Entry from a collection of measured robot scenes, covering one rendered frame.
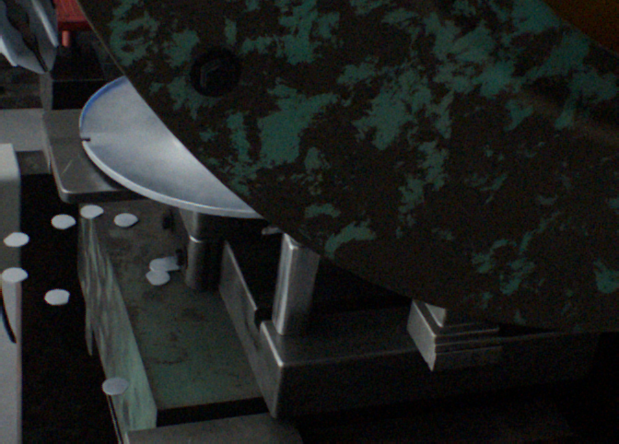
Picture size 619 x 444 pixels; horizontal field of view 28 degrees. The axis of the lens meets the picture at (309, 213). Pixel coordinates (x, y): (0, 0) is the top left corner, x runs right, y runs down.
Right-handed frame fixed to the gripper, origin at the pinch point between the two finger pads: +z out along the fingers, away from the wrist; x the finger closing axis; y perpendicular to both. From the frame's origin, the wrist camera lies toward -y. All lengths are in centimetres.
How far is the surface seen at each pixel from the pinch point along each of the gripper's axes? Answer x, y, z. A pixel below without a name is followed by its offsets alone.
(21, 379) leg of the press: -21, -21, 49
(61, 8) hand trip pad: 3.5, -31.5, 13.1
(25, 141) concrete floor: -15, -131, 87
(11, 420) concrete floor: -31, -49, 81
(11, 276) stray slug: -11.5, 0.7, 18.9
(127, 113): 4.5, -3.7, 11.4
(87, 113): 1.3, -4.3, 9.9
